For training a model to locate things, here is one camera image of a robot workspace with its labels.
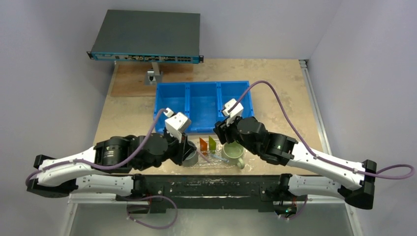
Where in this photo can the pink toothbrush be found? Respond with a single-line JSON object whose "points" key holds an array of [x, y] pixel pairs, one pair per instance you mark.
{"points": [[203, 156]]}

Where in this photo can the blue plastic divided bin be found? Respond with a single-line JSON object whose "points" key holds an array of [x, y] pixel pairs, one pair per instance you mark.
{"points": [[202, 102]]}

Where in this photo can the clear textured oval tray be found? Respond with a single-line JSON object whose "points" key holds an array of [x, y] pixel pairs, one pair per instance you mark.
{"points": [[221, 166]]}

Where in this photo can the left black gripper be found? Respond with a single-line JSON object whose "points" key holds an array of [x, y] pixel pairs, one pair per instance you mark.
{"points": [[184, 149]]}

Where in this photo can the metal switch stand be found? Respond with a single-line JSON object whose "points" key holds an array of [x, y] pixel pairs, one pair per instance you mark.
{"points": [[154, 75]]}

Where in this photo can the wooden base board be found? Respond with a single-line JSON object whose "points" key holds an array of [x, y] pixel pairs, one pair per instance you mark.
{"points": [[130, 79]]}

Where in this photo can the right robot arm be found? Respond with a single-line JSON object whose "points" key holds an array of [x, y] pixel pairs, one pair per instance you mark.
{"points": [[351, 181]]}

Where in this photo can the light green mug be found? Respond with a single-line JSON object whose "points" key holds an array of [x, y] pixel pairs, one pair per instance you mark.
{"points": [[233, 153]]}

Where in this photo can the black aluminium base frame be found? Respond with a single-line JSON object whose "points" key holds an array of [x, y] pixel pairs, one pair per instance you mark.
{"points": [[260, 192]]}

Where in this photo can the grey network switch box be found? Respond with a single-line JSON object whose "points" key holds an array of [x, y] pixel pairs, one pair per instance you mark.
{"points": [[148, 36]]}

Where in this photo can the clear plastic holder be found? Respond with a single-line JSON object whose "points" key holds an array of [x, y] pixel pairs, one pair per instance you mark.
{"points": [[212, 160]]}

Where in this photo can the light blue toothbrush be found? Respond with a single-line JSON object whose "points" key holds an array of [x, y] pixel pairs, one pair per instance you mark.
{"points": [[219, 158]]}

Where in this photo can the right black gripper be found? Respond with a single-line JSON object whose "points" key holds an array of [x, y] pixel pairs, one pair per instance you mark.
{"points": [[222, 131]]}

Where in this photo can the grey mug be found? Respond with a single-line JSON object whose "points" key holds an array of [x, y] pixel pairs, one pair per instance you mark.
{"points": [[191, 159]]}

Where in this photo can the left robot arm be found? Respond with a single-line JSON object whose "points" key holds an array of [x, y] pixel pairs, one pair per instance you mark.
{"points": [[105, 167]]}

